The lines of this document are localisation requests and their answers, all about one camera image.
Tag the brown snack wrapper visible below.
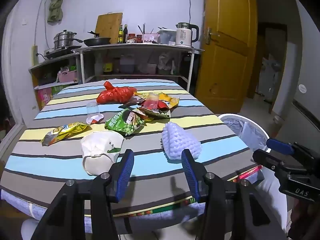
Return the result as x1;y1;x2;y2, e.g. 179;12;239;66
122;95;144;105

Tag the large white metal shelf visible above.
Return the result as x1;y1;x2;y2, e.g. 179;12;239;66
72;43;204;92

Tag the grey refrigerator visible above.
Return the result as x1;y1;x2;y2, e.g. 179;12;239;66
271;0;320;140

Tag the metal door handle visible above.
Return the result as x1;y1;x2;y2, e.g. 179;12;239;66
205;26;220;45

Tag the black induction cooker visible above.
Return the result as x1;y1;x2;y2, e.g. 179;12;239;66
44;45;83;59

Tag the black frying pan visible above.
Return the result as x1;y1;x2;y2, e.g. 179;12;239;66
83;31;112;47

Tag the white electric kettle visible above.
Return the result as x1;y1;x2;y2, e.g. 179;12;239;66
175;22;200;47

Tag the wooden cutting board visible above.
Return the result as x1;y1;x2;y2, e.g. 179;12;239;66
95;12;123;44

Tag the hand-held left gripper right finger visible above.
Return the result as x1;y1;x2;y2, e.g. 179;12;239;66
181;149;288;240

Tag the crushed white paper bowl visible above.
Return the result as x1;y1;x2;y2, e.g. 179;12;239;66
80;131;125;176

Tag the small white shelf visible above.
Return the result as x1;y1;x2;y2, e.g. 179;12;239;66
29;54;82;110

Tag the white trash bin with bag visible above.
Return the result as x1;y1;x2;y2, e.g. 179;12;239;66
221;116;268;153

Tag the large yellow snack bag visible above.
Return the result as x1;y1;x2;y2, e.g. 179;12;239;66
134;91;180;109

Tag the colourful striped mat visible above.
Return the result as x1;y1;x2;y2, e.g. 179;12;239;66
85;165;263;217

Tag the plastic jug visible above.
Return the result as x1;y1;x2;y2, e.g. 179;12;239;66
119;55;136;73

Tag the clear plastic container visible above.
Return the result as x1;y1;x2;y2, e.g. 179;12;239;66
157;29;177;45

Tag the white appliance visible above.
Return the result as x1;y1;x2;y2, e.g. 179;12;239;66
259;57;282;98

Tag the green hanging cloth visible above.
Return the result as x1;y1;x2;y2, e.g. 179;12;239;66
47;0;64;23

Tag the pink utensil holder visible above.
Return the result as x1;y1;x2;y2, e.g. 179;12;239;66
142;32;159;43

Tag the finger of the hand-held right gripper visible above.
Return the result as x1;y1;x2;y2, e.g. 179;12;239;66
252;149;291;173
266;138;320;163

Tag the yellow wooden door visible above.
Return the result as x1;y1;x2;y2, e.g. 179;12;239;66
195;0;258;113

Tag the red snack wrapper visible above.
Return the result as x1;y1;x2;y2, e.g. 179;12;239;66
139;99;173;110

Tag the pink printed box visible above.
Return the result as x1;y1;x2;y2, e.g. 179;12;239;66
37;86;54;109

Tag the clear plastic cup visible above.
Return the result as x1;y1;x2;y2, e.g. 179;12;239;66
143;92;160;110
86;101;100;120

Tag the dark chopsticks bunch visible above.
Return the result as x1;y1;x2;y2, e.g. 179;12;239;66
137;24;153;34

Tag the green snack packet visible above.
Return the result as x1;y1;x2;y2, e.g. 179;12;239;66
104;108;147;137

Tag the striped tablecloth table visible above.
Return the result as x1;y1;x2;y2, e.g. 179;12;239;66
0;79;265;217

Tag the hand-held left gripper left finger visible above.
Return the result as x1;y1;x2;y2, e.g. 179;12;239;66
31;149;135;240

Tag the steel steamer pot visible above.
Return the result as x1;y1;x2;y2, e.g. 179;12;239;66
53;29;83;49

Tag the white foam fruit net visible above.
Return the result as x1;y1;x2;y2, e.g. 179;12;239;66
161;121;202;161

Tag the red plastic bag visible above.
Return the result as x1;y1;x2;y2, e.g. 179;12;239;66
96;81;137;105

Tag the golden snack packet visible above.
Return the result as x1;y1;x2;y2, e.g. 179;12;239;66
40;121;89;147

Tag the pink plastic basket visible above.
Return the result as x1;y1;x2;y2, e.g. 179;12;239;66
57;70;78;83

